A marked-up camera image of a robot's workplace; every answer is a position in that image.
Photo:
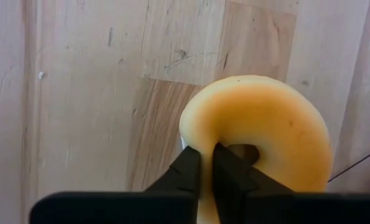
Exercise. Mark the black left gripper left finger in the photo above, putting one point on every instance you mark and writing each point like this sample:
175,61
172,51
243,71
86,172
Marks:
184,174

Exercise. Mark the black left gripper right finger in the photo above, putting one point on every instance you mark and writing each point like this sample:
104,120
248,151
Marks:
234,177

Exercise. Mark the plain yellow toy donut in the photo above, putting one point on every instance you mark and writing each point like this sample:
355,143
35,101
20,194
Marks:
265,109

